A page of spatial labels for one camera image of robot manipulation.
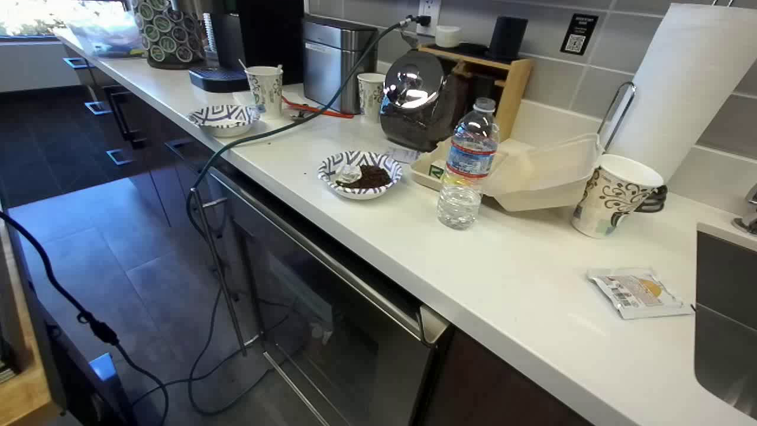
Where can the beige takeout clamshell container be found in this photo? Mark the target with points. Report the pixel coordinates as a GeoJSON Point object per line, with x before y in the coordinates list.
{"type": "Point", "coordinates": [528, 175]}

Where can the black coffee jug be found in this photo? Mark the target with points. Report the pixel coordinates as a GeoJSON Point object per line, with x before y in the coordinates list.
{"type": "Point", "coordinates": [422, 100]}

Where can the stainless steel sink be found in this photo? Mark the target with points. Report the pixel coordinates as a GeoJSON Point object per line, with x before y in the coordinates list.
{"type": "Point", "coordinates": [728, 320]}

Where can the patterned paper plate with brownie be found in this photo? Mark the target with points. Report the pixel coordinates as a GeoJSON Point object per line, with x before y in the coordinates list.
{"type": "Point", "coordinates": [354, 159]}

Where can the clear plastic water bottle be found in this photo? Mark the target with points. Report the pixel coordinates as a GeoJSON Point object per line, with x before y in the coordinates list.
{"type": "Point", "coordinates": [470, 159]}

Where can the clear snack packet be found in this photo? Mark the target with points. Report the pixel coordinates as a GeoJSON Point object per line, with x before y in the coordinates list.
{"type": "Point", "coordinates": [637, 294]}

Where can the empty patterned paper plate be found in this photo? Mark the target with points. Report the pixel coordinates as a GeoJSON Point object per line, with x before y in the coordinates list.
{"type": "Point", "coordinates": [227, 120]}

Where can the patterned paper cup stack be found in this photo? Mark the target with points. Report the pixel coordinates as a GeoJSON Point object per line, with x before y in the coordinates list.
{"type": "Point", "coordinates": [616, 187]}

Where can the paper cup by coffee machine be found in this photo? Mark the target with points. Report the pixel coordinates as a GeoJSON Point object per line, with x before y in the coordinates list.
{"type": "Point", "coordinates": [371, 95]}

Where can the black appliance base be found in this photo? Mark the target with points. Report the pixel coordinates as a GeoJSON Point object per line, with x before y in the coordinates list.
{"type": "Point", "coordinates": [214, 78]}

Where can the wooden rack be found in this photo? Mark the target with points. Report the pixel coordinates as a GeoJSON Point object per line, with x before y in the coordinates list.
{"type": "Point", "coordinates": [508, 76]}

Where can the dishwasher with steel handle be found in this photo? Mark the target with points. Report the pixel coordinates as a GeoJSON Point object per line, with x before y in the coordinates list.
{"type": "Point", "coordinates": [352, 341]}

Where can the dark brown brownie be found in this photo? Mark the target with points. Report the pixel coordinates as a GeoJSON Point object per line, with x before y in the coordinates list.
{"type": "Point", "coordinates": [363, 178]}

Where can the white paper towel roll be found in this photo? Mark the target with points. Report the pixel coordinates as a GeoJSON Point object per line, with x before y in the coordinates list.
{"type": "Point", "coordinates": [689, 70]}

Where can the coffee pod carousel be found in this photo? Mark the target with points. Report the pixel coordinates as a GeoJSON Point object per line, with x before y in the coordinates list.
{"type": "Point", "coordinates": [171, 31]}

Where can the paper cup near left plate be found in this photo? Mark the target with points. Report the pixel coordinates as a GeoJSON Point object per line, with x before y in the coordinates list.
{"type": "Point", "coordinates": [266, 83]}

